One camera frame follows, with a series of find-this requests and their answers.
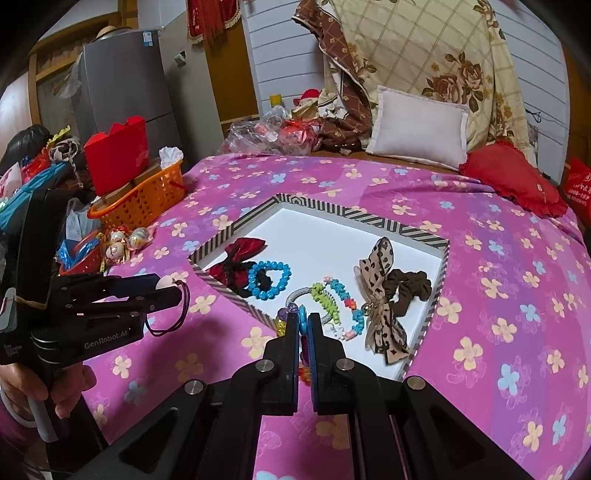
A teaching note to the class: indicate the leopard print bow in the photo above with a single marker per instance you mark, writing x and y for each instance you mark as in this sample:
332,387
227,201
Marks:
383,263

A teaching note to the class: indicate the folded floral quilt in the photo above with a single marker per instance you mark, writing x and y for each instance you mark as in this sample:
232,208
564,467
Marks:
415,50

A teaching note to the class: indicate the red fringed hanging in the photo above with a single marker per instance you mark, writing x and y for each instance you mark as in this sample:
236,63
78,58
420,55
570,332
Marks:
212,18

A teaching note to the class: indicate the white pillow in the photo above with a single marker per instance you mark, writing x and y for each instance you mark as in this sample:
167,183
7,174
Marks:
415,124

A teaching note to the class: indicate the white plastic bag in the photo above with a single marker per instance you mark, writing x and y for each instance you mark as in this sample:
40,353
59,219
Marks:
170,157

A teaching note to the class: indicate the orange plastic basket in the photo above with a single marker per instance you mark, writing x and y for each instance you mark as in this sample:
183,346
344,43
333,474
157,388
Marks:
143,198

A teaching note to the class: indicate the red bow hair clip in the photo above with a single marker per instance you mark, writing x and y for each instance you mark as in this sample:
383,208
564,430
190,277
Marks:
240,251

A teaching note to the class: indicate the clear plastic bag pile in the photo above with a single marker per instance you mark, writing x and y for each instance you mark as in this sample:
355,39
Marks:
249,134

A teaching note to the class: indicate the beige hat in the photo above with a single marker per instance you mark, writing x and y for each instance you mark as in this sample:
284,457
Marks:
111,33

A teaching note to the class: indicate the small red basket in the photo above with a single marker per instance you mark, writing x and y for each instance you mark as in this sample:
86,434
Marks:
83,258

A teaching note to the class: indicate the person's left hand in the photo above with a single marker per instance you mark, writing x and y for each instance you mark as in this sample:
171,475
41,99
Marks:
74,387

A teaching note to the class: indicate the red shopping bag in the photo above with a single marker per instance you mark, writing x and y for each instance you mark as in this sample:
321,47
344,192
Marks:
579,184

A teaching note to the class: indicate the striped cardboard box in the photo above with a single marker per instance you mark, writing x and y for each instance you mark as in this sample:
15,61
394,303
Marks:
323,240

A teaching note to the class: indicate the brown scrunchie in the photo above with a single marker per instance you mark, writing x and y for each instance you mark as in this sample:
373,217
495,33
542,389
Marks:
411,284

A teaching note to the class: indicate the red santa doll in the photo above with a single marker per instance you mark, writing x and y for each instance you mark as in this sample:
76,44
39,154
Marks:
308,104

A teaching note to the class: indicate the blue bag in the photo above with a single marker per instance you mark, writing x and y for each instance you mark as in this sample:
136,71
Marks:
32,194

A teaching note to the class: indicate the red paper box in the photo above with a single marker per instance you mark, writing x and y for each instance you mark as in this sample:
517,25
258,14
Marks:
115,157

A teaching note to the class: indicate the black scrunchie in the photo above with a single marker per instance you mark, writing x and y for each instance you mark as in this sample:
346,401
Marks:
262,278

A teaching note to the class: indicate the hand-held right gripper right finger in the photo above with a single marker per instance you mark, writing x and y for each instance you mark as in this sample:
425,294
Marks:
318,350

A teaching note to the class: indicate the pink floral bedsheet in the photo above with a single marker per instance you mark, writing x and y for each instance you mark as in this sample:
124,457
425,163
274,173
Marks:
508,300

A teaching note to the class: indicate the red frilled cushion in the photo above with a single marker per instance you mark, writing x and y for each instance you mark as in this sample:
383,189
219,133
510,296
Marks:
512,180

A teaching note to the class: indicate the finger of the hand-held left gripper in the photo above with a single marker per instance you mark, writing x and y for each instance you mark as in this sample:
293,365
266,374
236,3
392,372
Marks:
138,302
106,284

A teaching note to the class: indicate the grey refrigerator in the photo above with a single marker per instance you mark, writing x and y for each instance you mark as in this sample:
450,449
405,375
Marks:
129,78

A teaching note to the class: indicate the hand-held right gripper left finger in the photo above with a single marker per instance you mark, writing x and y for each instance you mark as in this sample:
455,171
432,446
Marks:
295,350

